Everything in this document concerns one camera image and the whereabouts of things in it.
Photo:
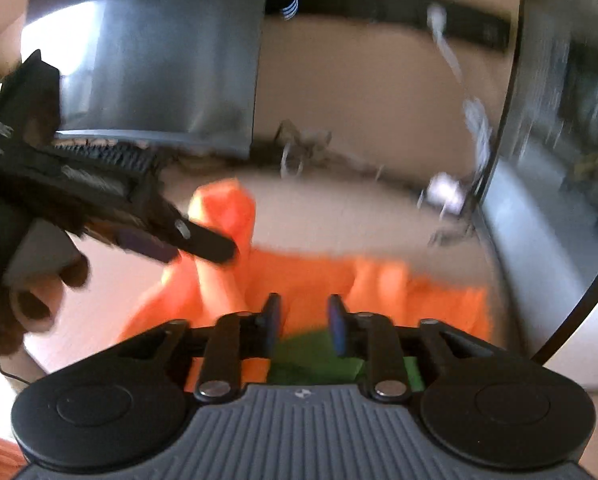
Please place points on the orange pumpkin costume garment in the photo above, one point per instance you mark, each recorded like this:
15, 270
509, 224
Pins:
306, 242

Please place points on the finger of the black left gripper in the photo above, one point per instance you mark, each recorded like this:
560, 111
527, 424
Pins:
164, 238

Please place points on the grey computer monitor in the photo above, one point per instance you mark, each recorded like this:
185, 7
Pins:
178, 73

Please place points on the large black framed monitor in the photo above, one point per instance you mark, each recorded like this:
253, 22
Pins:
540, 203

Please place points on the black wall cable rail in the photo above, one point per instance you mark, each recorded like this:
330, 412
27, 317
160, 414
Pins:
463, 21

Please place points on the black keyboard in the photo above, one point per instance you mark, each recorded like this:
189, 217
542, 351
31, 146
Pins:
128, 156

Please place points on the white power adapter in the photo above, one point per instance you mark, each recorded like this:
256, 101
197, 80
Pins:
447, 193

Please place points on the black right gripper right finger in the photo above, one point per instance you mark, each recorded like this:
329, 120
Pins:
398, 361

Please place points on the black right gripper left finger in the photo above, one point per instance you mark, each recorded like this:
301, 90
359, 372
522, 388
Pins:
210, 358

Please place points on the person's left hand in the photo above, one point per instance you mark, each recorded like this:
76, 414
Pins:
37, 262

